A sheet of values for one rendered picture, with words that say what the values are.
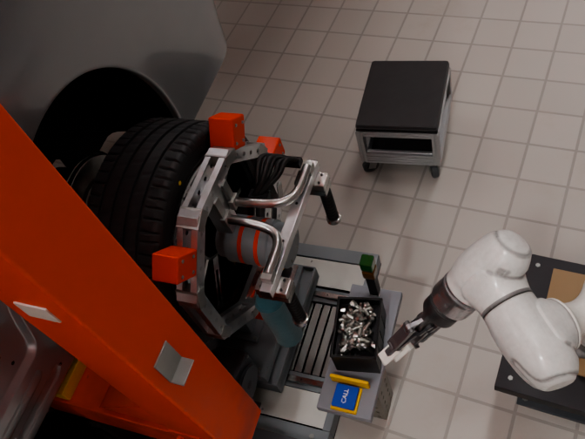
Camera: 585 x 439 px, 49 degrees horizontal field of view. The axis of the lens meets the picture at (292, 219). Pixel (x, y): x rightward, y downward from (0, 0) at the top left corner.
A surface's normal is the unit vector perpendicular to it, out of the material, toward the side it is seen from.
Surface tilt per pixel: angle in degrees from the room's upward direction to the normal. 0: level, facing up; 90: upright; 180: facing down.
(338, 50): 0
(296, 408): 0
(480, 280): 49
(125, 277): 90
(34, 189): 90
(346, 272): 0
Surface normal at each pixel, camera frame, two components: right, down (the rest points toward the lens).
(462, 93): -0.23, -0.56
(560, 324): 0.21, -0.54
